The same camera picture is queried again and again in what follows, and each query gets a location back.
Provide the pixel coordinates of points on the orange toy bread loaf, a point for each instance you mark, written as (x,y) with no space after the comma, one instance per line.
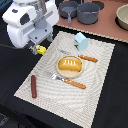
(70,64)

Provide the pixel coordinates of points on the woven beige placemat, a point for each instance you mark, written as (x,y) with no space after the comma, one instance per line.
(69,102)

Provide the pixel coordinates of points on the yellow toy butter box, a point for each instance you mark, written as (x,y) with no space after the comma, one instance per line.
(40,49)

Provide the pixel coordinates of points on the brown toy sausage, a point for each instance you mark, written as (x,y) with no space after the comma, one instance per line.
(33,86)

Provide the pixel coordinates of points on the round beige toy plate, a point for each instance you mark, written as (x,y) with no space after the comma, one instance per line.
(68,73)

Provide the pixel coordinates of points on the toy knife wooden handle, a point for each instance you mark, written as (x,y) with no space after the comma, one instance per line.
(80,56)

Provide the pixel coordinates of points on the light blue toy milk carton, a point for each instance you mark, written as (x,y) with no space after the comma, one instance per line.
(80,41)

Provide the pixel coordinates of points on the beige bowl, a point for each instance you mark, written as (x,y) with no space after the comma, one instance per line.
(122,15)

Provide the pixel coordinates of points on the grey toy saucepan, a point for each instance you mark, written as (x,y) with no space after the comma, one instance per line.
(68,9)

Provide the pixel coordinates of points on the brown toy stove board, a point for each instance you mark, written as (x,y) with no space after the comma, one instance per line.
(104,27)

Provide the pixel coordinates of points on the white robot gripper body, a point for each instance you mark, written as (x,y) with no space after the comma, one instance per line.
(30,21)

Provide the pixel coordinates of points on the toy fork wooden handle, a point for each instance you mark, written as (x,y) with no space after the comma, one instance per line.
(68,81)

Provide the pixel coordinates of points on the grey toy pot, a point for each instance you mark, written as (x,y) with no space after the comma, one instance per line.
(87,13)

